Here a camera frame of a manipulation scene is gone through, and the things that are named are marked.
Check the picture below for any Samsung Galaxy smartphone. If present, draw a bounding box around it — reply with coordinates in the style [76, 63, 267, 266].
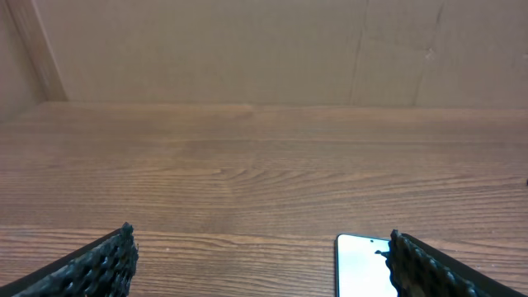
[334, 233, 398, 297]

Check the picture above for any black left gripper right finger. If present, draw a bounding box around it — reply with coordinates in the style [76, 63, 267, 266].
[376, 229, 527, 297]

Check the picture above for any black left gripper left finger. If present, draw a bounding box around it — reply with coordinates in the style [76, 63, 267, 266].
[1, 223, 139, 297]

